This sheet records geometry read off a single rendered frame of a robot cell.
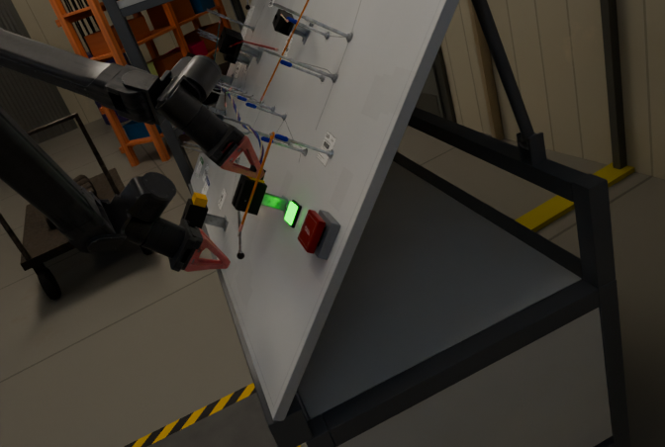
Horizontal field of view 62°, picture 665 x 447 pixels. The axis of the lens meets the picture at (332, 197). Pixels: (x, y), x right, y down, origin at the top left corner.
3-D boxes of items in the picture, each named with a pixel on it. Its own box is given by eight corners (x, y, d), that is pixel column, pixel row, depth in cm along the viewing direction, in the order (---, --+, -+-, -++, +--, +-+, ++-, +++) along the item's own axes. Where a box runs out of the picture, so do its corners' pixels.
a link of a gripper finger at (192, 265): (233, 239, 104) (186, 220, 100) (239, 253, 97) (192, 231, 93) (215, 271, 104) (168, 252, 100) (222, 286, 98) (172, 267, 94)
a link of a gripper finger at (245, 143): (267, 157, 101) (229, 124, 97) (278, 163, 94) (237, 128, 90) (243, 186, 100) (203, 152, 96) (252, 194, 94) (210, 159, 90)
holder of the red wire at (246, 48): (259, 35, 153) (222, 19, 148) (265, 49, 142) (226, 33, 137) (252, 51, 155) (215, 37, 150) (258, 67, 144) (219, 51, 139)
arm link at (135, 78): (133, 120, 95) (117, 82, 88) (166, 76, 101) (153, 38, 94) (195, 137, 92) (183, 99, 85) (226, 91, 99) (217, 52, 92)
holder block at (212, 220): (212, 252, 137) (172, 243, 133) (228, 208, 135) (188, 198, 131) (214, 260, 133) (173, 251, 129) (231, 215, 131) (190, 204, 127)
